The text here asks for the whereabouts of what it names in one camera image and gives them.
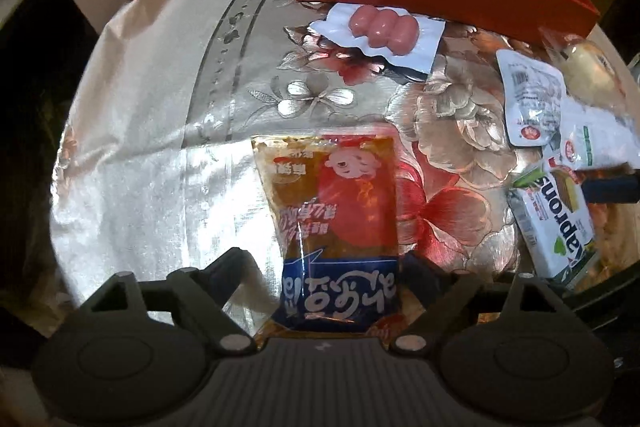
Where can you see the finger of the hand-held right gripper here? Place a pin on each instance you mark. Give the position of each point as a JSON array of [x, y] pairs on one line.
[[612, 189]]

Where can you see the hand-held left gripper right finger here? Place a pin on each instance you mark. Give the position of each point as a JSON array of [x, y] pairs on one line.
[[420, 274]]

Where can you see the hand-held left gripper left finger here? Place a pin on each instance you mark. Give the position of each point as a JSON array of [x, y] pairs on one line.
[[227, 269]]

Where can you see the white snack packet red logo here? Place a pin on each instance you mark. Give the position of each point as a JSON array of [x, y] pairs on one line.
[[595, 137]]

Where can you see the orange blue snack packet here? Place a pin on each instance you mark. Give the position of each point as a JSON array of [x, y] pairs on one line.
[[325, 207]]

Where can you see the bread bun clear packet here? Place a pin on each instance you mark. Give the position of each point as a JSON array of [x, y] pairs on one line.
[[590, 62]]

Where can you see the green white wafer packet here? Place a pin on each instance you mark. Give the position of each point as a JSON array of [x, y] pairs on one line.
[[555, 232]]

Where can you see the white black-print snack packet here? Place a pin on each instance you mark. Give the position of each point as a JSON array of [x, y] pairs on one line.
[[530, 97]]

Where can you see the pink sausage packet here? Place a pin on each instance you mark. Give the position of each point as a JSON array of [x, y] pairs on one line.
[[382, 29]]

